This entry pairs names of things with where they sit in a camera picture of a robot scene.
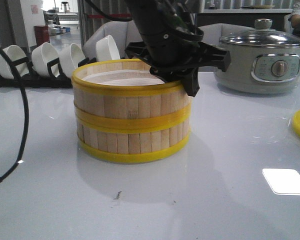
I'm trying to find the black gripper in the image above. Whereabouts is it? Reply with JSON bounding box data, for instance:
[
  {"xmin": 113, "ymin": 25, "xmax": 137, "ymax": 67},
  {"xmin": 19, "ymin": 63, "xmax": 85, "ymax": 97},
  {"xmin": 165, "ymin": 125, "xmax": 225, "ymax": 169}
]
[{"xmin": 125, "ymin": 32, "xmax": 231, "ymax": 97}]

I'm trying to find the bamboo steamer tray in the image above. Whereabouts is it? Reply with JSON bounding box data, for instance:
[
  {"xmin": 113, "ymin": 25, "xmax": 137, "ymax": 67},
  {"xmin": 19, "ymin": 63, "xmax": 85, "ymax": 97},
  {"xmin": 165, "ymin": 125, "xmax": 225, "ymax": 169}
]
[
  {"xmin": 71, "ymin": 59, "xmax": 191, "ymax": 133},
  {"xmin": 76, "ymin": 118, "xmax": 191, "ymax": 164}
]

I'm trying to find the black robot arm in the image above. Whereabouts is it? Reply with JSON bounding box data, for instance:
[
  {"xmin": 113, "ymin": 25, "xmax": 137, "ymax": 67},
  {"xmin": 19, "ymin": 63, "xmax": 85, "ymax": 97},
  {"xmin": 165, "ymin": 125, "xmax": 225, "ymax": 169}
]
[{"xmin": 125, "ymin": 0, "xmax": 231, "ymax": 97}]

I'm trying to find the grey armchair right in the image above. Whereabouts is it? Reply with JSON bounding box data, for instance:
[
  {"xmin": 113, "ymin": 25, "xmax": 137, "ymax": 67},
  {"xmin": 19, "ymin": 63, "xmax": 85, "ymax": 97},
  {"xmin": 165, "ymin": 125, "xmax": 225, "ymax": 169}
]
[{"xmin": 198, "ymin": 23, "xmax": 252, "ymax": 46}]

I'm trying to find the grey armchair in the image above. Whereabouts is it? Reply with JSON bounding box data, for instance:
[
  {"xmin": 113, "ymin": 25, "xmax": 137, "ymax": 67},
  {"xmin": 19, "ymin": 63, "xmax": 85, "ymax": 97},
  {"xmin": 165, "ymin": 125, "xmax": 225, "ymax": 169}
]
[
  {"xmin": 82, "ymin": 20, "xmax": 143, "ymax": 59},
  {"xmin": 198, "ymin": 23, "xmax": 252, "ymax": 46}
]

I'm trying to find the grey electric cooker pot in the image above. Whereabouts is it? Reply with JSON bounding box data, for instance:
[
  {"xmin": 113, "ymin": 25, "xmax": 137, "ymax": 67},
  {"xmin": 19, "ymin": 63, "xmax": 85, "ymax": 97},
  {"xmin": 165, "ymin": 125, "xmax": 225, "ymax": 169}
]
[{"xmin": 214, "ymin": 44, "xmax": 300, "ymax": 94}]

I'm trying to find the grey armchair left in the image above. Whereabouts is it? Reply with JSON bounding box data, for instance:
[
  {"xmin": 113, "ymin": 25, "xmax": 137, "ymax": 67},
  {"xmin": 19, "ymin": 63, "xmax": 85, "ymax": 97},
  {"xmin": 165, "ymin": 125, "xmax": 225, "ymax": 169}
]
[{"xmin": 82, "ymin": 20, "xmax": 143, "ymax": 59}]

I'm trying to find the glass cooker lid grey knob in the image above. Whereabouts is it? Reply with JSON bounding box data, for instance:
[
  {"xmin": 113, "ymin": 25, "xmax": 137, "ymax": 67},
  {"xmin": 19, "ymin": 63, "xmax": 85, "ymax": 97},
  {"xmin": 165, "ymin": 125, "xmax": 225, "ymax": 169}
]
[{"xmin": 219, "ymin": 18, "xmax": 300, "ymax": 48}]

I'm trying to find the white bowl right upright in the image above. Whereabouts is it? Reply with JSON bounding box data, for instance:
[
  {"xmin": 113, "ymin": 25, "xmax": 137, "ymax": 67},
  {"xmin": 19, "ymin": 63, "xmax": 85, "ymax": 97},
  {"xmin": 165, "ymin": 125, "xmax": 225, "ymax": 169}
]
[{"xmin": 95, "ymin": 35, "xmax": 120, "ymax": 62}]

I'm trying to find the red bin in background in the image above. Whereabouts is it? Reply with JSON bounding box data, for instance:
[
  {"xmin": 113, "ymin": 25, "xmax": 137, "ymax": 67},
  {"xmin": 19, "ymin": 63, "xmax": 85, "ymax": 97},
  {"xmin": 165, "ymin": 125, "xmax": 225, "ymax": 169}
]
[{"xmin": 33, "ymin": 25, "xmax": 50, "ymax": 46}]

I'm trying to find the black bowl rack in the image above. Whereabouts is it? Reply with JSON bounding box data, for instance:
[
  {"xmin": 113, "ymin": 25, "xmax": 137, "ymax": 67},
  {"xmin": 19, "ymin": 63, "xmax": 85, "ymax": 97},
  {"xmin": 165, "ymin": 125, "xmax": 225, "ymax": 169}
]
[{"xmin": 0, "ymin": 47, "xmax": 98, "ymax": 89}]

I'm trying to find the white bowl far left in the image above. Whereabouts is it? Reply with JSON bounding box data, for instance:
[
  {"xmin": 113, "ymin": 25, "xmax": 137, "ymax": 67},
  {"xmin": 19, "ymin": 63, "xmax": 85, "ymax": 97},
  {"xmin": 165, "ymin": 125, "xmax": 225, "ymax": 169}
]
[{"xmin": 0, "ymin": 44, "xmax": 30, "ymax": 80}]

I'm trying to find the black cable left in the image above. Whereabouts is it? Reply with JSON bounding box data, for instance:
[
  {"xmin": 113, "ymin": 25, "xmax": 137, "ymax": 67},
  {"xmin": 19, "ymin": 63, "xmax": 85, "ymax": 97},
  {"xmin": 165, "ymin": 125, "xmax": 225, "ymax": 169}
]
[{"xmin": 0, "ymin": 33, "xmax": 30, "ymax": 190}]

